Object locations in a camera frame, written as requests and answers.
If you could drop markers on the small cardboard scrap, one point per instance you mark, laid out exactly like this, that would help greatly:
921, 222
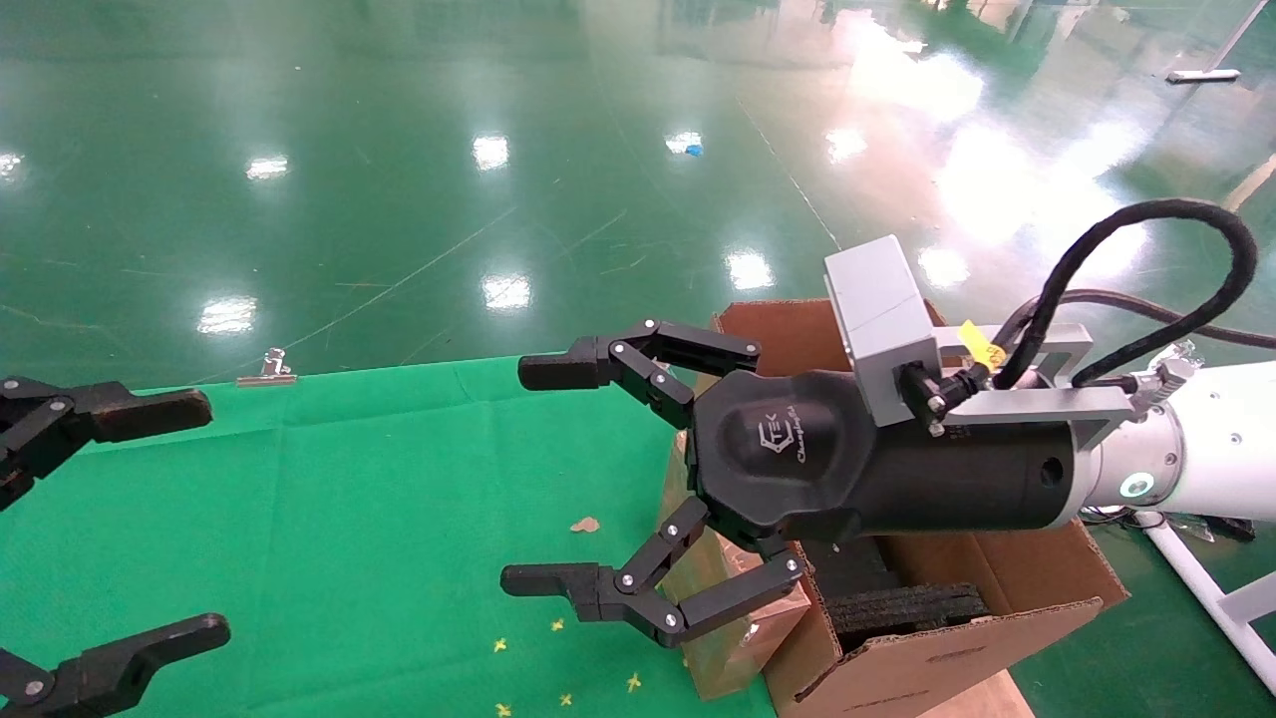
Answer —
585, 525

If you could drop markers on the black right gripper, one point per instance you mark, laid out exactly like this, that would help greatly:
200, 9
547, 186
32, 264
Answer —
797, 449

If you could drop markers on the large open cardboard carton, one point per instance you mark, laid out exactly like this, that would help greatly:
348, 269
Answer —
947, 668

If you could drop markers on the white bar on floor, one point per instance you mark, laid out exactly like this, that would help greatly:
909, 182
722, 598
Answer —
1203, 75

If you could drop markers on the flat black foam sheet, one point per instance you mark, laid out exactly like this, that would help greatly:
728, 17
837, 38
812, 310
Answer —
847, 568

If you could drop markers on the grey metal camera bracket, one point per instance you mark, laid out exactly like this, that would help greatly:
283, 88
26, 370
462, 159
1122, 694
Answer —
1037, 404

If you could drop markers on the silver binder clip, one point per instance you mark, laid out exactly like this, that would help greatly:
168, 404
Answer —
267, 369

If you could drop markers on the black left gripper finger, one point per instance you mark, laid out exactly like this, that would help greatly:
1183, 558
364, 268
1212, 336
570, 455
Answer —
110, 668
130, 411

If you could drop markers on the small brown cardboard box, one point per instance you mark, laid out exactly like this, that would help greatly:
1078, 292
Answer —
738, 648

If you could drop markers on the black foam strip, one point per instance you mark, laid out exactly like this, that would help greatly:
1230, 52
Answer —
907, 608

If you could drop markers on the green table cloth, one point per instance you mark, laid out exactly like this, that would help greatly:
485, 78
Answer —
349, 519

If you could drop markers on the white stand frame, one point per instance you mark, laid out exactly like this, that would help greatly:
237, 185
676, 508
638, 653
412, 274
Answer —
1206, 598

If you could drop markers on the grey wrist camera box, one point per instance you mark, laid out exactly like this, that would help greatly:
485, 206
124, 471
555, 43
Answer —
877, 309

